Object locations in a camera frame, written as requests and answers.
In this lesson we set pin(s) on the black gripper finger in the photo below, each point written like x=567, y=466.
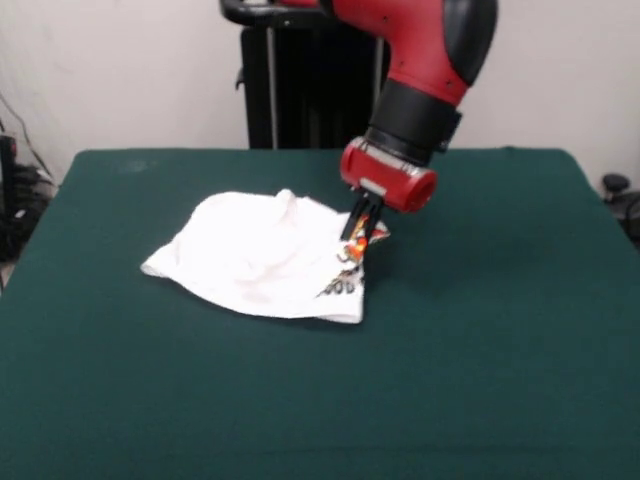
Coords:
x=356, y=217
x=374, y=212

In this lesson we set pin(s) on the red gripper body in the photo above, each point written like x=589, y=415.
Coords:
x=395, y=187

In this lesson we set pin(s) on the white printed t-shirt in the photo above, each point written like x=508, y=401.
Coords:
x=250, y=250

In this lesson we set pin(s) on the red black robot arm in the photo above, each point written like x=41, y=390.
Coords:
x=425, y=55

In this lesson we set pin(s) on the black office chair base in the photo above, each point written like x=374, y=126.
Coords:
x=617, y=185

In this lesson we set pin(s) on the dark green tablecloth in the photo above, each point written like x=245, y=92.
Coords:
x=150, y=400

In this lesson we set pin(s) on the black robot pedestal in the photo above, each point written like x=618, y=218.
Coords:
x=310, y=90

